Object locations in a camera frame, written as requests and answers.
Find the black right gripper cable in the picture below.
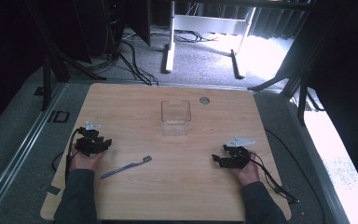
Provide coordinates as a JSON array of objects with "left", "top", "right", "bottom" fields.
[{"left": 249, "top": 151, "right": 300, "bottom": 205}]

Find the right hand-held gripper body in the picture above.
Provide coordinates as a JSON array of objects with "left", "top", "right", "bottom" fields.
[{"left": 222, "top": 136, "right": 256, "bottom": 170}]

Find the black floor bracket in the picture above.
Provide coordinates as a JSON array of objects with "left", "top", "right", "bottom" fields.
[{"left": 47, "top": 110, "right": 71, "bottom": 124}]

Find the grey tape piece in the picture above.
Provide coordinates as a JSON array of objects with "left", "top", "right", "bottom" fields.
[{"left": 40, "top": 184, "right": 62, "bottom": 197}]

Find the thin black floor cable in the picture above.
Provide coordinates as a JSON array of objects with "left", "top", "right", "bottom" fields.
[{"left": 264, "top": 128, "right": 326, "bottom": 224}]

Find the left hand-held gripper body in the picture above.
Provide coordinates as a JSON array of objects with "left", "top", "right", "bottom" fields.
[{"left": 74, "top": 121, "right": 113, "bottom": 157}]

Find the bundle of black floor cables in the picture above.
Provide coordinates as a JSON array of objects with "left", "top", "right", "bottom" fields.
[{"left": 92, "top": 36, "right": 160, "bottom": 87}]

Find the aluminium floor rail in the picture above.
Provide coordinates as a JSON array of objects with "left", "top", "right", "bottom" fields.
[
  {"left": 251, "top": 88, "right": 352, "bottom": 224},
  {"left": 0, "top": 81, "right": 68, "bottom": 220}
]

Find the tangle of cables under frame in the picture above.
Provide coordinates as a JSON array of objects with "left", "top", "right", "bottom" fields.
[{"left": 150, "top": 28, "right": 220, "bottom": 44}]

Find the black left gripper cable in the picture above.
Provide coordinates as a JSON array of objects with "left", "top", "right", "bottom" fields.
[{"left": 63, "top": 128, "right": 82, "bottom": 185}]

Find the dark pleated curtain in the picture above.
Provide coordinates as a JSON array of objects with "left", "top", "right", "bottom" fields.
[{"left": 195, "top": 2, "right": 307, "bottom": 40}]

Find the person's right hand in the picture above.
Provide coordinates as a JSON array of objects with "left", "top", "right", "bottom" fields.
[{"left": 233, "top": 150, "right": 261, "bottom": 187}]

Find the clear plastic container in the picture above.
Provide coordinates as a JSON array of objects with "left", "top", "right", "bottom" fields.
[{"left": 160, "top": 99, "right": 192, "bottom": 137}]

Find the white metal table frame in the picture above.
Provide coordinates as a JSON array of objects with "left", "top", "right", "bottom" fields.
[{"left": 160, "top": 0, "right": 258, "bottom": 80}]

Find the blue toothbrush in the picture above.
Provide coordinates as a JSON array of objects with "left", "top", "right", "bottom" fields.
[{"left": 100, "top": 155, "right": 153, "bottom": 180}]

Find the black metal stand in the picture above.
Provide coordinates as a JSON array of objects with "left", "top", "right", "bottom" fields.
[
  {"left": 24, "top": 0, "right": 108, "bottom": 112},
  {"left": 247, "top": 12, "right": 326, "bottom": 126}
]

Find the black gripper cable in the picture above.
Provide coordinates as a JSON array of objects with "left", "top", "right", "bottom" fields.
[
  {"left": 249, "top": 151, "right": 300, "bottom": 205},
  {"left": 63, "top": 128, "right": 82, "bottom": 185}
]

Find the person's left hand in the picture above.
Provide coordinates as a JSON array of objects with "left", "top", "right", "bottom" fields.
[{"left": 69, "top": 147, "right": 104, "bottom": 173}]

